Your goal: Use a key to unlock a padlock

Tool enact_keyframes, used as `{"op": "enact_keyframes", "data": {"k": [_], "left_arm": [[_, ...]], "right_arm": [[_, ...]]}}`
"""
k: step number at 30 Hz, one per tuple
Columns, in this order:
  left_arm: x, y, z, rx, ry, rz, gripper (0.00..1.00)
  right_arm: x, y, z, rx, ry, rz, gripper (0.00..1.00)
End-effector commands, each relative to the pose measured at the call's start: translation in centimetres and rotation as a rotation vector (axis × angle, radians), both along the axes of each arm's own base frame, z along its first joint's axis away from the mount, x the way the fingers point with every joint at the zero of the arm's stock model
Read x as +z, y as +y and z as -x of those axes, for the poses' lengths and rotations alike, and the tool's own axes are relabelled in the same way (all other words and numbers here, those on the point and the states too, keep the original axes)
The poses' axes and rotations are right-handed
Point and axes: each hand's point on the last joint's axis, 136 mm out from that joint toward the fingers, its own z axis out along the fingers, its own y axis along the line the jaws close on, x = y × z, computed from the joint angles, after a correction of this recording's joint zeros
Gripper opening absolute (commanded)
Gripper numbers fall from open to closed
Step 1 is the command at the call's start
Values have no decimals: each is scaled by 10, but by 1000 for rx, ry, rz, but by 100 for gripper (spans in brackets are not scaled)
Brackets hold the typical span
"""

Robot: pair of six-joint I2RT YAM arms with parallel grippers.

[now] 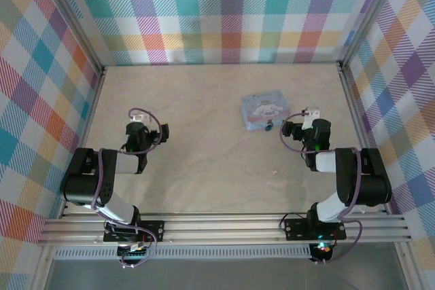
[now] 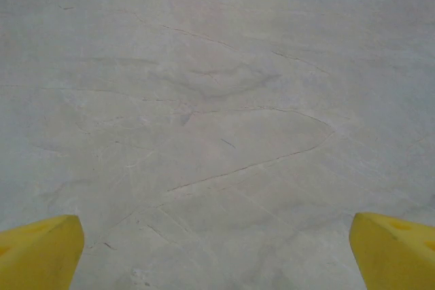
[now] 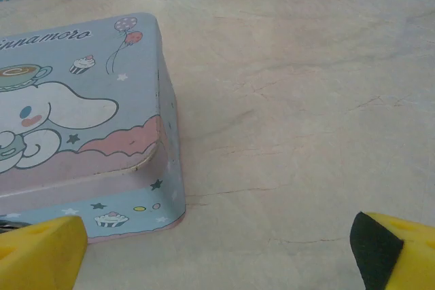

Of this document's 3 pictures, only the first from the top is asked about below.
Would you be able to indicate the small blue padlock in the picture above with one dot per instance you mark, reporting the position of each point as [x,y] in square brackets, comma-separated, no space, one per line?
[268,128]

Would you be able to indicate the blue cartoon pouch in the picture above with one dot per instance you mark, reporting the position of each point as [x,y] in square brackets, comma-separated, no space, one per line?
[263,108]

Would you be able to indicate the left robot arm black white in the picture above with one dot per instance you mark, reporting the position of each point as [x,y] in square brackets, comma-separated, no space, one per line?
[85,184]

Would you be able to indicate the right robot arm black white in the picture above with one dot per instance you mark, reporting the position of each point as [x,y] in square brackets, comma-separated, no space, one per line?
[370,184]

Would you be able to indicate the small controller board lit LED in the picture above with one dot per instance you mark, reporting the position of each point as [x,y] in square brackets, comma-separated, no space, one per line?
[323,248]

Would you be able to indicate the small controller board green connector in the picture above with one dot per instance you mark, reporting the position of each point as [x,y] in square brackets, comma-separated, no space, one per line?
[134,252]

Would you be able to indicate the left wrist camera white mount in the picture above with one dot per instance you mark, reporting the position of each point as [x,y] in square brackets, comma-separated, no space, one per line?
[140,117]

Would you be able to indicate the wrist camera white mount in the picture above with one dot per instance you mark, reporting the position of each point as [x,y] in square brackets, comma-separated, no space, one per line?
[311,117]
[140,117]

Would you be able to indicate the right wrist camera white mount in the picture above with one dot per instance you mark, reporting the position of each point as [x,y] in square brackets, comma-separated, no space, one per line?
[311,117]

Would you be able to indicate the aluminium table side rail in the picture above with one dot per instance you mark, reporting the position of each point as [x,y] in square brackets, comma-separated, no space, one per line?
[86,133]
[360,133]

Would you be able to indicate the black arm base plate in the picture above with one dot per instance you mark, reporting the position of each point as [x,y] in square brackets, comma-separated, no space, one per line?
[295,229]
[154,230]

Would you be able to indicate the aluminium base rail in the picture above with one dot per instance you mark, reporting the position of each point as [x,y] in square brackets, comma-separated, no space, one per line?
[221,230]

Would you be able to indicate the aluminium frame post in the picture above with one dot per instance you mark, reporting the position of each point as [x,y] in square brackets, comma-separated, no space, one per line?
[73,18]
[368,18]

